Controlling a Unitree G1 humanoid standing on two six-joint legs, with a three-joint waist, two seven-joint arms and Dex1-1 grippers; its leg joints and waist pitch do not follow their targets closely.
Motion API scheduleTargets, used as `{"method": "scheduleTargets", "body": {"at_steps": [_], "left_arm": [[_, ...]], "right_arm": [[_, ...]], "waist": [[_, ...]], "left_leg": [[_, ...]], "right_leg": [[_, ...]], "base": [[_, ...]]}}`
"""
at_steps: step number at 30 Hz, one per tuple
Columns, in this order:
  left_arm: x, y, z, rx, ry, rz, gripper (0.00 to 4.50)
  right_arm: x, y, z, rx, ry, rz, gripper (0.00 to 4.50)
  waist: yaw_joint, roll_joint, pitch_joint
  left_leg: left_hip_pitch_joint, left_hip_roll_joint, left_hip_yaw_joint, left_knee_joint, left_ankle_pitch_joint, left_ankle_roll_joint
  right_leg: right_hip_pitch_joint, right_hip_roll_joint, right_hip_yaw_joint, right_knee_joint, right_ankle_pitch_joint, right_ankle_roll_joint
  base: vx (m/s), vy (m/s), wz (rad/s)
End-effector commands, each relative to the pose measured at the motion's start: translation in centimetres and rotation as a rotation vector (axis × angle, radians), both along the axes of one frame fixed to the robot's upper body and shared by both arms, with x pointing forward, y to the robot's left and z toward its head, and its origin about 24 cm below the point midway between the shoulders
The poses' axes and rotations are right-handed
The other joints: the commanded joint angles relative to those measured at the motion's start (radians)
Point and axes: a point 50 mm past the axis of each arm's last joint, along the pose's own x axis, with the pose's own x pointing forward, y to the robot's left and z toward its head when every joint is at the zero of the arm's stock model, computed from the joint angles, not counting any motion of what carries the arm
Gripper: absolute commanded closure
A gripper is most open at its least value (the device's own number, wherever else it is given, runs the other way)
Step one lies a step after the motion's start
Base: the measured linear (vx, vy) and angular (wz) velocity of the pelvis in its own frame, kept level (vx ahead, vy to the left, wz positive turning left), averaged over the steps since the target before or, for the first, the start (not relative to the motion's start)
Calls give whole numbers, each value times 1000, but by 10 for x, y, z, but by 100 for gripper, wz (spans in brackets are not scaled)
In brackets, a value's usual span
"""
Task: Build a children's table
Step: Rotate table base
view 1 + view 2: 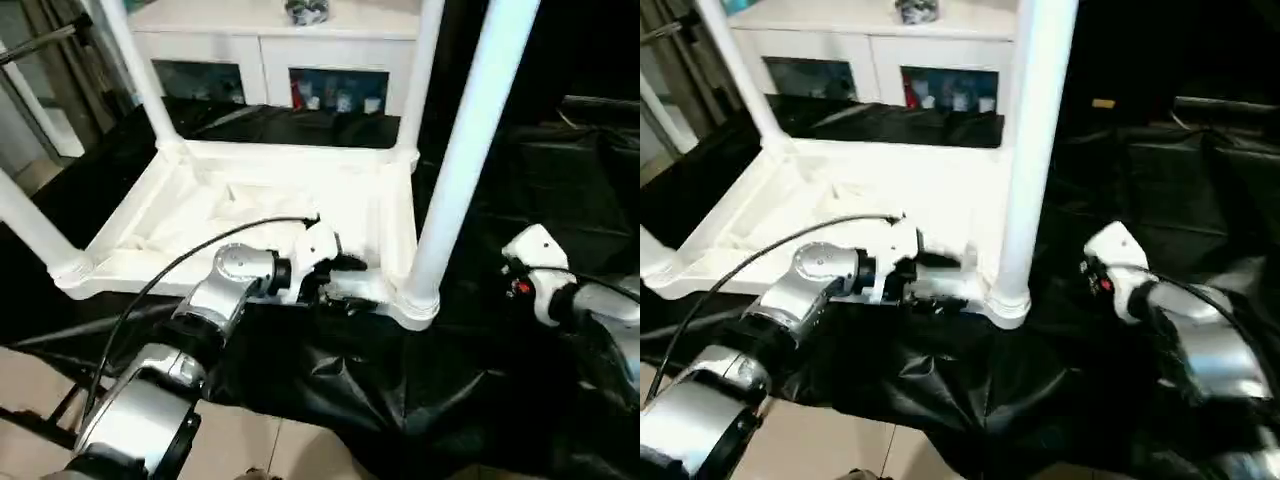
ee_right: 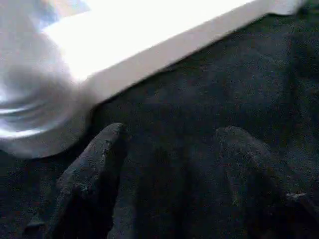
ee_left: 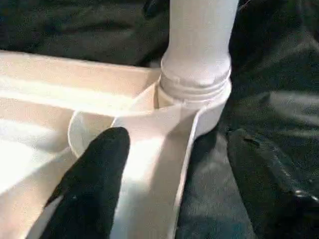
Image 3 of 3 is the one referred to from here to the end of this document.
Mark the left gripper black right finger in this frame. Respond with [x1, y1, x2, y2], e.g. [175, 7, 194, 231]
[226, 128, 319, 239]

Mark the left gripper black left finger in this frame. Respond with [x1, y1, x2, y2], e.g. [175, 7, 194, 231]
[41, 126, 131, 239]

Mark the white plastic table top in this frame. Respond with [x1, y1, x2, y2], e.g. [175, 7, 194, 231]
[0, 49, 232, 239]

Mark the white plastic table leg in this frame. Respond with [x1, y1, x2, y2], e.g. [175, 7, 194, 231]
[159, 0, 240, 103]

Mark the black plastic mat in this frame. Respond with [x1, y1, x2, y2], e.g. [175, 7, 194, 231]
[0, 0, 319, 239]

